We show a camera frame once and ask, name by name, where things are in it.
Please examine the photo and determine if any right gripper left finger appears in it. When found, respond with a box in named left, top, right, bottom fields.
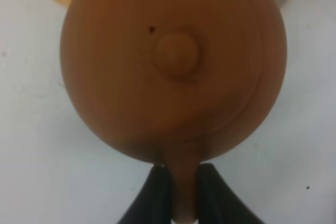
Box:
left=119, top=166, right=172, bottom=224

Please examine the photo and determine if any brown clay teapot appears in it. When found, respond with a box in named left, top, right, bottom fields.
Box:
left=60, top=0, right=287, bottom=223

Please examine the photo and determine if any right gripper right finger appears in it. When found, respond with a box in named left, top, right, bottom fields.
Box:
left=196, top=163, right=263, bottom=224

